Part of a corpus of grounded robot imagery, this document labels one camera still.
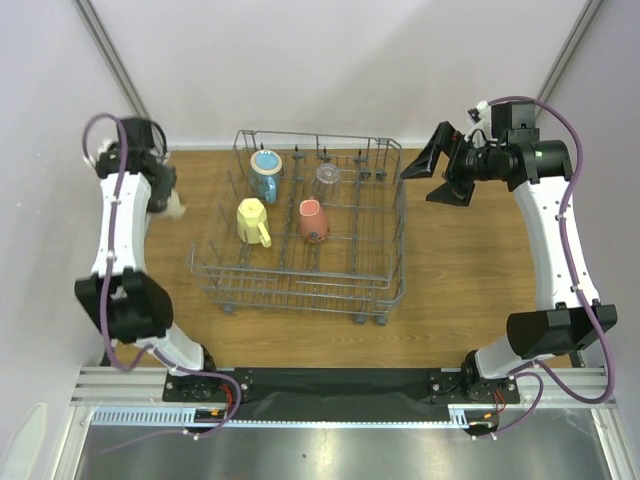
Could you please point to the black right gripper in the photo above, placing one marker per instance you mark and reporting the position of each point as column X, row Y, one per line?
column 456, row 163

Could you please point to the black mounting base plate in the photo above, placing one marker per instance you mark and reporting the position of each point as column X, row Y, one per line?
column 363, row 394

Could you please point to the beige steel-lined tumbler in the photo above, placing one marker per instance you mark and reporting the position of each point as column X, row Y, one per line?
column 174, row 208

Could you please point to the pale yellow mug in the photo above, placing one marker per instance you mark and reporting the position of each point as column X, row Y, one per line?
column 252, row 223

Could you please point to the grey wire dish rack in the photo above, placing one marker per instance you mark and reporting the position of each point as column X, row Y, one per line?
column 357, row 270

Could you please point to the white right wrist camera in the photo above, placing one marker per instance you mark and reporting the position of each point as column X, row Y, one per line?
column 480, row 120

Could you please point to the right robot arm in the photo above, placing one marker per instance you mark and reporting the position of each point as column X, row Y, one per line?
column 532, row 148

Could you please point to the clear glass cup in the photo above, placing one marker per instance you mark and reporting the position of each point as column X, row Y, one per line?
column 326, row 182

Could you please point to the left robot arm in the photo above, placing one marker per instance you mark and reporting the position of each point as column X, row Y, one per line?
column 123, row 301

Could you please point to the white plastic object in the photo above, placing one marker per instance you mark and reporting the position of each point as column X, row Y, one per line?
column 23, row 449

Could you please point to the aluminium rail with cable duct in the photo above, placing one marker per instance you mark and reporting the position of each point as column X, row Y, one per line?
column 151, row 397

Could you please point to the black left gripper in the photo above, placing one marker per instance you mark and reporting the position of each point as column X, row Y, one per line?
column 168, row 182

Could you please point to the blue butterfly mug orange inside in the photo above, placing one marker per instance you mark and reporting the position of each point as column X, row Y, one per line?
column 264, row 174

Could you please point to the pink patterned mug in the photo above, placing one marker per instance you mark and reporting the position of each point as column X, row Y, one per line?
column 313, row 221

